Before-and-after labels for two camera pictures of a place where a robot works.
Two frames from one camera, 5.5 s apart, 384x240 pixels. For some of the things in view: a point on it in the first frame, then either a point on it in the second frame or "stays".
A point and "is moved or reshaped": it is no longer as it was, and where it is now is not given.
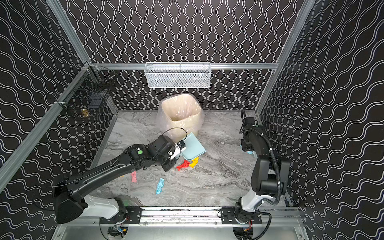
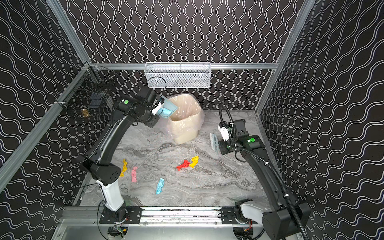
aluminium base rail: [183, 217] stays
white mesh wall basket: [177, 75] stays
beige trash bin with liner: [179, 115] stays
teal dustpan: [194, 147] → [169, 108]
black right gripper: [246, 145] → [223, 145]
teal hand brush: [250, 152] is moved or reshaped
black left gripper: [169, 165] → [156, 104]
